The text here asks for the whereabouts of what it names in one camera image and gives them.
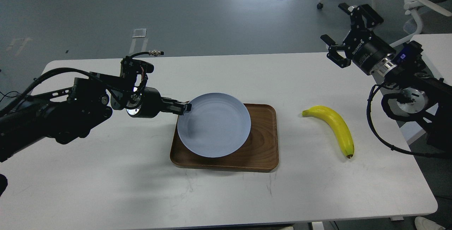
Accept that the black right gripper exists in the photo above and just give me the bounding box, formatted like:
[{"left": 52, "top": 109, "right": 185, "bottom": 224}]
[{"left": 321, "top": 3, "right": 396, "bottom": 75}]

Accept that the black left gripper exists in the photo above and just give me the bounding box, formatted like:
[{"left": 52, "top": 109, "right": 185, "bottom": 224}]
[{"left": 126, "top": 87, "right": 192, "bottom": 119}]

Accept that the light blue plate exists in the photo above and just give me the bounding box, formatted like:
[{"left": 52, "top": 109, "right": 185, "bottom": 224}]
[{"left": 177, "top": 93, "right": 251, "bottom": 158}]

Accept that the yellow banana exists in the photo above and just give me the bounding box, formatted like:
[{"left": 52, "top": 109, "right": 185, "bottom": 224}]
[{"left": 302, "top": 105, "right": 355, "bottom": 159}]

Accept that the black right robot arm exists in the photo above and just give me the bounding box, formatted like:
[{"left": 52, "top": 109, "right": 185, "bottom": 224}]
[{"left": 321, "top": 3, "right": 452, "bottom": 159}]

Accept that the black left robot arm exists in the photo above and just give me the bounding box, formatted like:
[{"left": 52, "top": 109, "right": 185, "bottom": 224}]
[{"left": 0, "top": 50, "right": 192, "bottom": 162}]

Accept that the brown wooden tray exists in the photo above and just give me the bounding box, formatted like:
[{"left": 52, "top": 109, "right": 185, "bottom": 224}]
[{"left": 169, "top": 103, "right": 279, "bottom": 173}]

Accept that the white shoe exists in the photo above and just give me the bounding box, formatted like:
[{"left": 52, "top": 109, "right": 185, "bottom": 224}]
[{"left": 414, "top": 217, "right": 446, "bottom": 230}]

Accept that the black cable on floor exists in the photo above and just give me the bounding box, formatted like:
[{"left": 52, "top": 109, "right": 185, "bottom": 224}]
[{"left": 0, "top": 90, "right": 19, "bottom": 103}]

